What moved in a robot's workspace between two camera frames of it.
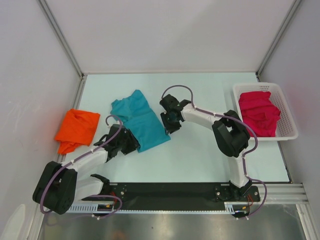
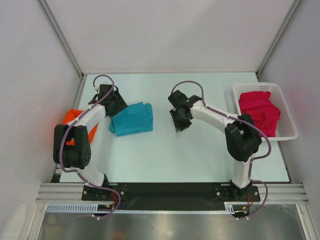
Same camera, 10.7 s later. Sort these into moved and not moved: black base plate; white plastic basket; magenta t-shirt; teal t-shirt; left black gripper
Moved: left black gripper; teal t-shirt
Not moved: magenta t-shirt; black base plate; white plastic basket
